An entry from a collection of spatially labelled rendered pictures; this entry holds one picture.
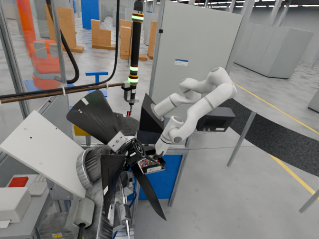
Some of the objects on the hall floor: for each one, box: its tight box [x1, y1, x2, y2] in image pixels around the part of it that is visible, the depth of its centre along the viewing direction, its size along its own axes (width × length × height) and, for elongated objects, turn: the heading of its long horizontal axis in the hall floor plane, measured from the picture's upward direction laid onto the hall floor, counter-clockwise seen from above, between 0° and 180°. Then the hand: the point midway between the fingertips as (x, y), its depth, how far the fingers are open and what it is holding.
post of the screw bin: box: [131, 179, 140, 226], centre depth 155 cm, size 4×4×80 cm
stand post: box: [54, 200, 72, 212], centre depth 110 cm, size 4×9×115 cm, turn 175°
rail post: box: [168, 155, 188, 207], centre depth 179 cm, size 4×4×78 cm
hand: (155, 156), depth 117 cm, fingers closed
